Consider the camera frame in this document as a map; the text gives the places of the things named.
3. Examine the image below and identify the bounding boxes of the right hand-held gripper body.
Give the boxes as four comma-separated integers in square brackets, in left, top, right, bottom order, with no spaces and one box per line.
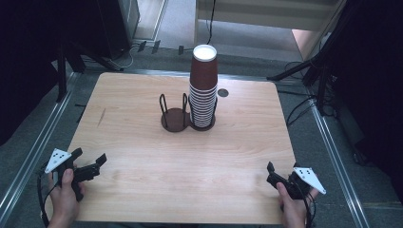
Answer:
[278,166,328,201]

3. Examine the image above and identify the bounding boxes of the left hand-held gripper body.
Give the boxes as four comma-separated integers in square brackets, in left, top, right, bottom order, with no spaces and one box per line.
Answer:
[44,147,101,202]

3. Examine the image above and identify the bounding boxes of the black wire cup holder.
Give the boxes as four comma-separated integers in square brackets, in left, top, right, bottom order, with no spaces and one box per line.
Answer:
[159,92,220,133]

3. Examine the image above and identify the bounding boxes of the stack of brown paper cups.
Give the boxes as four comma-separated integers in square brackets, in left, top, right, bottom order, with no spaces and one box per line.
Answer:
[188,83,219,128]

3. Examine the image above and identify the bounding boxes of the brown ribbed paper cup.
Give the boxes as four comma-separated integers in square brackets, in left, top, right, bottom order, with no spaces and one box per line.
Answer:
[189,44,220,91]

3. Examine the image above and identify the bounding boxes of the person's right hand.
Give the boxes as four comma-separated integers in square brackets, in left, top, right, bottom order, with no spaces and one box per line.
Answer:
[277,188,319,228]

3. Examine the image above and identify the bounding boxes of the person's left hand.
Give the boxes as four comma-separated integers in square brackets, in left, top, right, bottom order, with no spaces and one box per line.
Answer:
[47,169,86,228]

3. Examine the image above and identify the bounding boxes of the black metal stand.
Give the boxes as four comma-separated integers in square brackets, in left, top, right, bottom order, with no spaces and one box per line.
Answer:
[55,39,125,103]

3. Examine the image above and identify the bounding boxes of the black tripod stand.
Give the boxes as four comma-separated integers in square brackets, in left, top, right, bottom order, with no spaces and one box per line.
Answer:
[266,0,359,117]

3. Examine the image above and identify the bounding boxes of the dark cabinet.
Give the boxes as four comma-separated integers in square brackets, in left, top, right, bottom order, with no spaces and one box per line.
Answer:
[94,0,141,60]

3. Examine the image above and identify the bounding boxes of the aluminium floor rail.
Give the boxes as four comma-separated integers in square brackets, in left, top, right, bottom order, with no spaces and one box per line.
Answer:
[308,98,371,228]
[0,71,80,219]

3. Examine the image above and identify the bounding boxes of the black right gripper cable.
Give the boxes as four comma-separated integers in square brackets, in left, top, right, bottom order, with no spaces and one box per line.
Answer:
[302,189,317,228]

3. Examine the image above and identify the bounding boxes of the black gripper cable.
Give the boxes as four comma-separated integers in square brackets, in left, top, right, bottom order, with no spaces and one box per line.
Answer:
[36,162,58,228]
[302,189,317,228]

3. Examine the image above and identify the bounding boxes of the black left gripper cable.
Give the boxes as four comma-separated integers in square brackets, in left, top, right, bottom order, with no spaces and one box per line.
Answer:
[36,162,58,228]

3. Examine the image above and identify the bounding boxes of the black floor cables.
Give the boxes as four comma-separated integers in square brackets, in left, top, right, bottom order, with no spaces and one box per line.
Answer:
[283,60,319,128]

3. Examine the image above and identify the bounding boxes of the white floor cable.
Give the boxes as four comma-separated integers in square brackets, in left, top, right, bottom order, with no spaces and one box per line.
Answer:
[108,43,142,70]

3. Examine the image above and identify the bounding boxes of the black hanging cable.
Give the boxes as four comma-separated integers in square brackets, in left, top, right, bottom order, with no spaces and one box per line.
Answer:
[205,0,218,46]

